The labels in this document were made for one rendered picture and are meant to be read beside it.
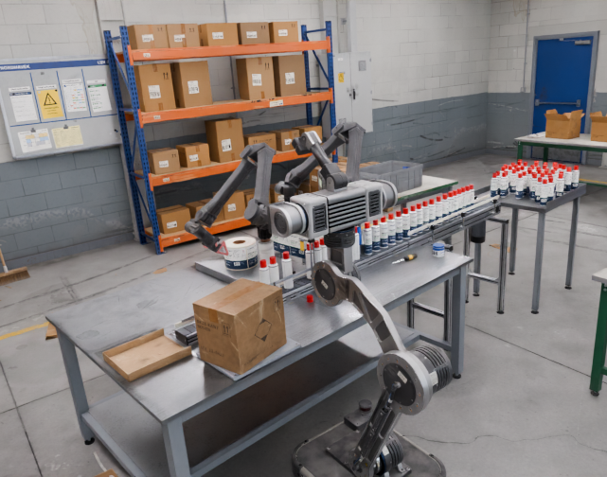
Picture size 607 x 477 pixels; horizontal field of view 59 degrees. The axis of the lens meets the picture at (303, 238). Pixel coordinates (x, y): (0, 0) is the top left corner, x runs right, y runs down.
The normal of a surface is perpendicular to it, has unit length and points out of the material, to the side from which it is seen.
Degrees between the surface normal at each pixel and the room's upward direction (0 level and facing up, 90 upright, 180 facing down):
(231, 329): 90
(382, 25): 90
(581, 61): 90
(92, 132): 90
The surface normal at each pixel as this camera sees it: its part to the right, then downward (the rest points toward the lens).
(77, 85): 0.58, 0.17
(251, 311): 0.80, 0.14
